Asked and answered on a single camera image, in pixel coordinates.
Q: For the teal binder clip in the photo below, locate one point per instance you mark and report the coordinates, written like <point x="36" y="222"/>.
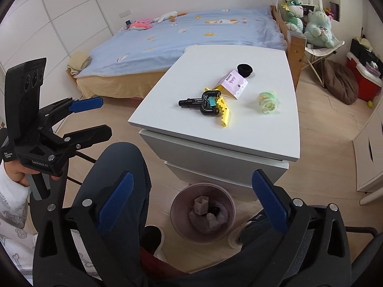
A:
<point x="212" y="102"/>

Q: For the white drawer cabinet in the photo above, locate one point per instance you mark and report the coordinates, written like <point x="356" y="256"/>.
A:
<point x="368" y="153"/>

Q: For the pink plush toy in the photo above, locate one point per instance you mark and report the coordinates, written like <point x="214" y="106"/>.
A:
<point x="140" y="25"/>

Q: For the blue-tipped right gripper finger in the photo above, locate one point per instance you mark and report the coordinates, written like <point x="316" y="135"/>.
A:
<point x="78" y="106"/>

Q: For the mint green bear plush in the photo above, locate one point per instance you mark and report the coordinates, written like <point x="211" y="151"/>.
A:
<point x="318" y="30"/>

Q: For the red cooler box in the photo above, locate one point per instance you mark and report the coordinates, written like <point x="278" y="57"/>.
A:
<point x="369" y="85"/>

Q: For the green dragon plush toy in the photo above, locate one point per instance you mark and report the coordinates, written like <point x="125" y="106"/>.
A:
<point x="292" y="13"/>

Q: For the bed with blue blanket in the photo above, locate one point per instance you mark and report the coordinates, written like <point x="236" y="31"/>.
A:
<point x="130" y="63"/>

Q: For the brown bean bag cushion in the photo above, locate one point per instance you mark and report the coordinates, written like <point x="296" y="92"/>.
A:
<point x="340" y="82"/>

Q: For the white bedside table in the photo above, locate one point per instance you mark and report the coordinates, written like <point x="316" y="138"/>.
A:
<point x="263" y="130"/>

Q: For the person's left hand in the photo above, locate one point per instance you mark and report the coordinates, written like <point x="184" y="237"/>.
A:
<point x="18" y="173"/>

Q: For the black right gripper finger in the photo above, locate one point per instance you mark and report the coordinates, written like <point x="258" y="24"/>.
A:
<point x="86" y="138"/>

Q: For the yellow plastic hair clip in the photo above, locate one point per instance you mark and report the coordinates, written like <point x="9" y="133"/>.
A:
<point x="221" y="106"/>

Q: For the black hair scrunchie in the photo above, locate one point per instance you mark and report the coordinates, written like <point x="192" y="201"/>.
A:
<point x="245" y="70"/>

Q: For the white cotton socks box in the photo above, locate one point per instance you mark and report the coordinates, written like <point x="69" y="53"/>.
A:
<point x="201" y="205"/>

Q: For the white goose plush toy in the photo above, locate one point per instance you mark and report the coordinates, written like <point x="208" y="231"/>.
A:
<point x="165" y="16"/>

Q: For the white folding chair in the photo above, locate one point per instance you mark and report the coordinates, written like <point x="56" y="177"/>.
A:
<point x="315" y="56"/>

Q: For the person's dark trouser legs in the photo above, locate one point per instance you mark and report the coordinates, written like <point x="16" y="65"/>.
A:
<point x="259" y="240"/>

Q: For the pink hair accessory card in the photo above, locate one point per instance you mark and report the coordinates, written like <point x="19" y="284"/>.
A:
<point x="232" y="84"/>

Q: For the white patterned sleeve forearm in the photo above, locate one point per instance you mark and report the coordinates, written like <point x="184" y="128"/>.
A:
<point x="18" y="244"/>

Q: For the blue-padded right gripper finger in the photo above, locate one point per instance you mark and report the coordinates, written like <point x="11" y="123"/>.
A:
<point x="69" y="249"/>
<point x="314" y="249"/>

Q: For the mauve round trash bin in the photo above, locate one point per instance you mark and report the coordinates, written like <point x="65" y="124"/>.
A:
<point x="206" y="228"/>

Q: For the black plastic handle tool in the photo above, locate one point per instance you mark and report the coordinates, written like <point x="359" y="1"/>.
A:
<point x="200" y="103"/>

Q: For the beige folded blanket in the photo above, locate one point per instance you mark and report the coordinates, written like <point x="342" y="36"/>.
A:
<point x="77" y="62"/>

